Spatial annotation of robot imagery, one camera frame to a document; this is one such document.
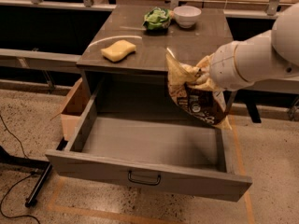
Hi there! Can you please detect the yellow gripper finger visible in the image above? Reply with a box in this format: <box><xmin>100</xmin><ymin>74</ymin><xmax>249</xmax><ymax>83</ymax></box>
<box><xmin>196</xmin><ymin>54</ymin><xmax>213</xmax><ymax>84</ymax></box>

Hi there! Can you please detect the brown chip bag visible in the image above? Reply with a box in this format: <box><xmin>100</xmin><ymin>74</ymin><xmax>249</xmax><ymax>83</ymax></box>
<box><xmin>166</xmin><ymin>49</ymin><xmax>231</xmax><ymax>130</ymax></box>

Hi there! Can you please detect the black drawer handle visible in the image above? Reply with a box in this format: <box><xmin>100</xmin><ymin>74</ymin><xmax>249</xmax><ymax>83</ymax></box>
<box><xmin>127</xmin><ymin>171</ymin><xmax>161</xmax><ymax>186</ymax></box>

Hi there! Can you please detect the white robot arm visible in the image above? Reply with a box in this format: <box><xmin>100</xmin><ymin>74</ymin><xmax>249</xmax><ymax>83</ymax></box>
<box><xmin>192</xmin><ymin>4</ymin><xmax>299</xmax><ymax>91</ymax></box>

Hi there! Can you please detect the grey cabinet counter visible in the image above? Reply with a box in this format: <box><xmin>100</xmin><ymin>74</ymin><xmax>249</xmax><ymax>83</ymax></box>
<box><xmin>78</xmin><ymin>6</ymin><xmax>233</xmax><ymax>119</ymax></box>

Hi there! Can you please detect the black stand base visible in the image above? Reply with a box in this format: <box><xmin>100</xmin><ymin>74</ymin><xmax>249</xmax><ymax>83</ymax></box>
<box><xmin>0</xmin><ymin>137</ymin><xmax>68</xmax><ymax>208</ymax></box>

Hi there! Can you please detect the green chip bag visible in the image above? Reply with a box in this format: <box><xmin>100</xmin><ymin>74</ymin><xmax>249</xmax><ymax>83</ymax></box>
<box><xmin>143</xmin><ymin>7</ymin><xmax>174</xmax><ymax>31</ymax></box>

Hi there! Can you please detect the cardboard box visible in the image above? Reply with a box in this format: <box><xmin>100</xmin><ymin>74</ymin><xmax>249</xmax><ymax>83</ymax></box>
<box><xmin>53</xmin><ymin>78</ymin><xmax>89</xmax><ymax>141</ymax></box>

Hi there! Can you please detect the grey metal rail shelf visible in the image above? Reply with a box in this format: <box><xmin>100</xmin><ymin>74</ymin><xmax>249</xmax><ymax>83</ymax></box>
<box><xmin>0</xmin><ymin>49</ymin><xmax>80</xmax><ymax>74</ymax></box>

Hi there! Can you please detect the open grey top drawer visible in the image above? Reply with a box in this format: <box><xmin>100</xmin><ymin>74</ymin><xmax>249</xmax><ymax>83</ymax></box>
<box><xmin>46</xmin><ymin>96</ymin><xmax>252</xmax><ymax>202</ymax></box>

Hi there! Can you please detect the black floor cable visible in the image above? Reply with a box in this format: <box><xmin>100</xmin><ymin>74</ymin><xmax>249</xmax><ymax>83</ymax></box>
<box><xmin>0</xmin><ymin>114</ymin><xmax>41</xmax><ymax>224</ymax></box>

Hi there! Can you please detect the yellow sponge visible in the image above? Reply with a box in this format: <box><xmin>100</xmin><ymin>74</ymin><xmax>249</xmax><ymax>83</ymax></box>
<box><xmin>101</xmin><ymin>40</ymin><xmax>136</xmax><ymax>63</ymax></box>

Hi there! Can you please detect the white bowl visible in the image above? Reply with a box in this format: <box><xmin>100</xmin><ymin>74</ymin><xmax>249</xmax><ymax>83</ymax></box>
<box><xmin>174</xmin><ymin>6</ymin><xmax>201</xmax><ymax>28</ymax></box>

